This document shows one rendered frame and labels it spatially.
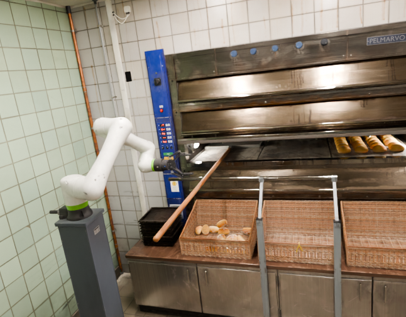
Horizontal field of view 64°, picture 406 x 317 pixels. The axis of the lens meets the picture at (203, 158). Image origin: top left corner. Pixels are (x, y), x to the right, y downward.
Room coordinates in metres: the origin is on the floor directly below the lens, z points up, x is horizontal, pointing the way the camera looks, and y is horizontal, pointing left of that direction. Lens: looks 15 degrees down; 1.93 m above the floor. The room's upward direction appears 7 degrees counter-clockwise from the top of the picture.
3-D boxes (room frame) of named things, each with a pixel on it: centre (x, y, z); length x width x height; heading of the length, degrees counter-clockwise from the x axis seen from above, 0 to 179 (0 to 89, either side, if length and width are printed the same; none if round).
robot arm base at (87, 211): (1.83, 0.82, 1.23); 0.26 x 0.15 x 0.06; 75
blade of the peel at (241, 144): (3.30, -0.35, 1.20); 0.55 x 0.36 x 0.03; 72
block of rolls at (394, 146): (2.72, -1.40, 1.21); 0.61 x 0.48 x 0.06; 161
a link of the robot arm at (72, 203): (1.81, 0.75, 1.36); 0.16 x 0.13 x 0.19; 56
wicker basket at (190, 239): (2.42, -0.08, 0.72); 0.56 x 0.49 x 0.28; 71
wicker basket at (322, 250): (2.23, -0.65, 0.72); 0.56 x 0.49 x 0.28; 71
